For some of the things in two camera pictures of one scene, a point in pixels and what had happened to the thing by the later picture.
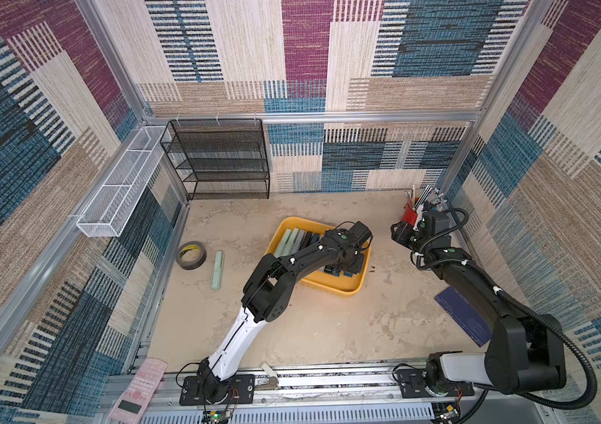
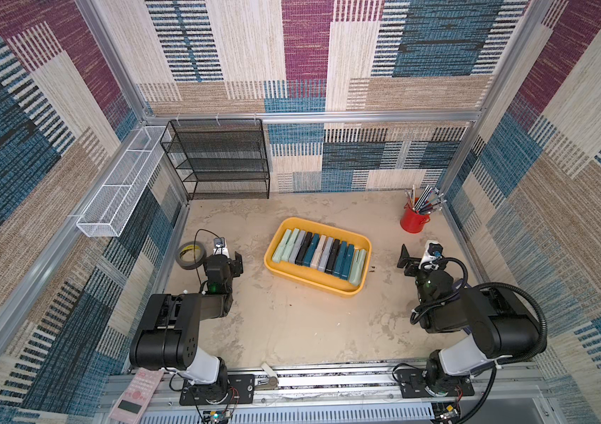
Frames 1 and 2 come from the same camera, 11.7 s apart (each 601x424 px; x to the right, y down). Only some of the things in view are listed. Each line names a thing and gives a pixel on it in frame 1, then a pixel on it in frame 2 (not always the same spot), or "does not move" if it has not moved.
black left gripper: (361, 268) → (236, 266)
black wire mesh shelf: (219, 158) does not move
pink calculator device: (134, 402) does not move
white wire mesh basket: (118, 197) does not move
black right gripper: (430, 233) → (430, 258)
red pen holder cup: (409, 215) does not move
